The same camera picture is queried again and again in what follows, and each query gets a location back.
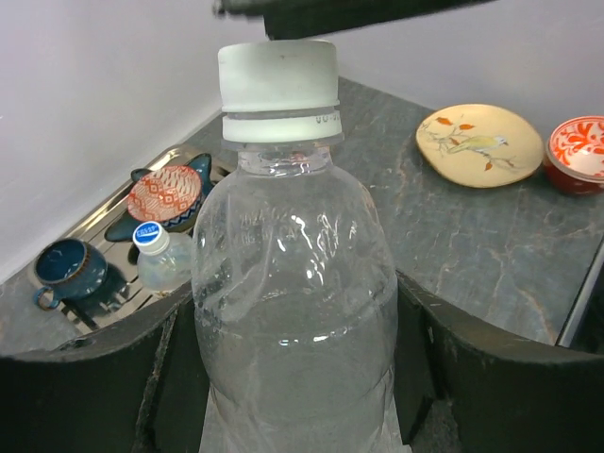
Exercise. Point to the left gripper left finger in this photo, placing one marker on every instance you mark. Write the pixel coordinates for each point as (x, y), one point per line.
(138, 385)

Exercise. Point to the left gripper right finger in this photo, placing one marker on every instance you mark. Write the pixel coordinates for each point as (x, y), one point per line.
(487, 389)

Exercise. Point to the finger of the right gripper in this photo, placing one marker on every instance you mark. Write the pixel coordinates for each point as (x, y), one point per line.
(301, 19)

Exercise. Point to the white blue bottle cap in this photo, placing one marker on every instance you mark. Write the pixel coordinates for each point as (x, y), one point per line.
(279, 92)

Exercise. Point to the labelled water bottle blue cap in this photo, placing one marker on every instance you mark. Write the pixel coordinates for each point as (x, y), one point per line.
(165, 259)

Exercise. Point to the clear unlabelled water bottle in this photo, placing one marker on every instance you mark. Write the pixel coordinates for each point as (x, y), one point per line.
(295, 302)

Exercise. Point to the dark blue ceramic mug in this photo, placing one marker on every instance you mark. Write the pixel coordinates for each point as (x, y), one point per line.
(68, 269)

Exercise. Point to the silver metal tray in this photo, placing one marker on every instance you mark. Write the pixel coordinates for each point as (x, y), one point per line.
(122, 293)

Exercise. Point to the blue star shaped dish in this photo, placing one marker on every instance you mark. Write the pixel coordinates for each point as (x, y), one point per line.
(122, 229)

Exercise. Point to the red patterned small bowl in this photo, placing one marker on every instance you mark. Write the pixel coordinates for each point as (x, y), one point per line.
(169, 196)

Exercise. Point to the beige bird painted plate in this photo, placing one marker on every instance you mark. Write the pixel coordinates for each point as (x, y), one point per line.
(480, 146)

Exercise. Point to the red floral small bowl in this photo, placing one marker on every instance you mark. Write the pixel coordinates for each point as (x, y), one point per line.
(573, 158)

